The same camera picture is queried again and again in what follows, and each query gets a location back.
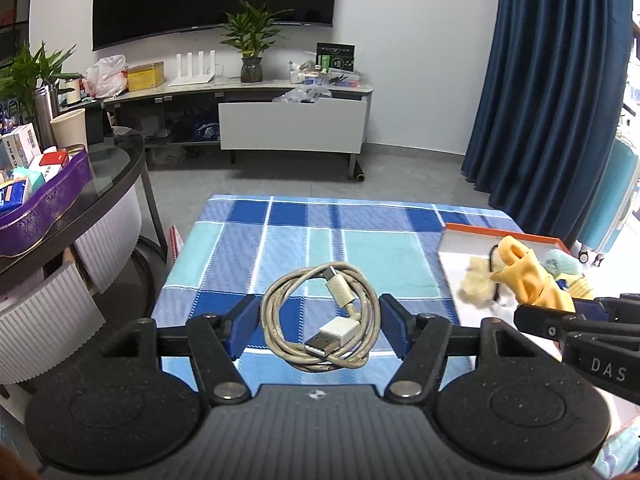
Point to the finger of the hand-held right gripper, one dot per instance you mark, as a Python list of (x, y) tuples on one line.
[(620, 310), (550, 322)]

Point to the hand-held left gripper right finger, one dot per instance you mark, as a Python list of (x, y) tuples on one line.
[(394, 327)]

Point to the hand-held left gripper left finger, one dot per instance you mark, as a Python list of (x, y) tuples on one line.
[(245, 327)]

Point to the orange cloth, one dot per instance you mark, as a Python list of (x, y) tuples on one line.
[(530, 275)]

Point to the light blue crochet scrunchie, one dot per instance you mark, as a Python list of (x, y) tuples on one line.
[(562, 262)]

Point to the pale yellow scrunchie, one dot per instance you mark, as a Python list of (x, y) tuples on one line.
[(477, 282)]

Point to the white orange cardboard box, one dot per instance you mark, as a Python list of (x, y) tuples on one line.
[(455, 255)]

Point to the blue checked tablecloth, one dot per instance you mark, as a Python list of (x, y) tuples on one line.
[(280, 240)]

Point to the red striped white card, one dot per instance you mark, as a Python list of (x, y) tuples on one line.
[(176, 242)]

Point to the teal suitcase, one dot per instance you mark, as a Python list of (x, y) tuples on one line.
[(610, 200)]

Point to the rolled black mat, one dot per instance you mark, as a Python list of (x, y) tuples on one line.
[(359, 171)]

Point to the round glass coffee table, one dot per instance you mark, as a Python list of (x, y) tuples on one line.
[(120, 160)]

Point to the purple tray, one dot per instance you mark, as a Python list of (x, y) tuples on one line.
[(45, 205)]

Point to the dark blue curtain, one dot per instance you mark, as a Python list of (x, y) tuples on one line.
[(540, 85)]

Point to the pile of clear plastic bags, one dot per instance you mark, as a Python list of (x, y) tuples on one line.
[(302, 94)]

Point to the grey TV cabinet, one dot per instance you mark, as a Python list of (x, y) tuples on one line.
[(165, 100)]

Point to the red white box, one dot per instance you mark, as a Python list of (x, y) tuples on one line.
[(52, 162)]

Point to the white router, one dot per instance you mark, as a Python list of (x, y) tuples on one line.
[(192, 77)]

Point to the clear tray of small items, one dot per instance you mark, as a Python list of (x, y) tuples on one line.
[(330, 79)]

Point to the cream paper cup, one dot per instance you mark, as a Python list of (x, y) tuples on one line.
[(70, 130)]

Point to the potted plant in glass vase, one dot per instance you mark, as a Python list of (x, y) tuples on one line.
[(251, 60)]

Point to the blue tissue pack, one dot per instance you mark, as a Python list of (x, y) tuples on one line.
[(10, 197)]

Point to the yellow box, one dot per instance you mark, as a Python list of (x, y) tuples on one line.
[(145, 77)]

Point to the green black box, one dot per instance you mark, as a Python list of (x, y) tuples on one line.
[(336, 57)]

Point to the white plastic bag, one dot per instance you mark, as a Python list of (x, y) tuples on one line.
[(107, 77)]

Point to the white barcode box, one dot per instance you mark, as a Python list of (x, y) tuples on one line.
[(22, 142)]

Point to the steel thermos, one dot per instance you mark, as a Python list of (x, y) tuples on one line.
[(46, 115)]

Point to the tall leafy bamboo plant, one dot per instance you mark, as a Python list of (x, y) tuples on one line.
[(30, 70)]

